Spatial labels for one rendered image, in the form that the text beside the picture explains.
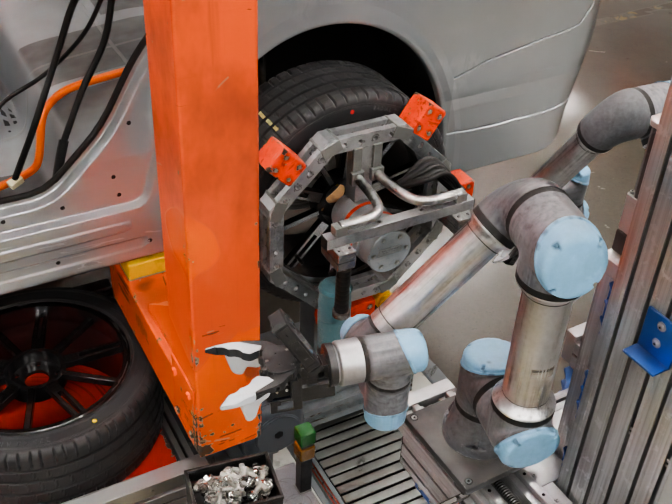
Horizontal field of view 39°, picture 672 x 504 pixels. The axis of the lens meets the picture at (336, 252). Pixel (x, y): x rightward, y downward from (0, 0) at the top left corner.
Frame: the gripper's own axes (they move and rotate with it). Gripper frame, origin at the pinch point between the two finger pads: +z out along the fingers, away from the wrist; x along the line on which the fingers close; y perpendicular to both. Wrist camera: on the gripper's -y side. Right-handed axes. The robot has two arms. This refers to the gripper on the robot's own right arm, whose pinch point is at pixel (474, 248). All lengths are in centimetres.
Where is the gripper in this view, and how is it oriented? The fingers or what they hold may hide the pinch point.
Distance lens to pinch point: 247.3
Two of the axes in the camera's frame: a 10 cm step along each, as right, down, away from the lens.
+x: 4.7, 5.6, -6.8
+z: -8.8, 2.6, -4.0
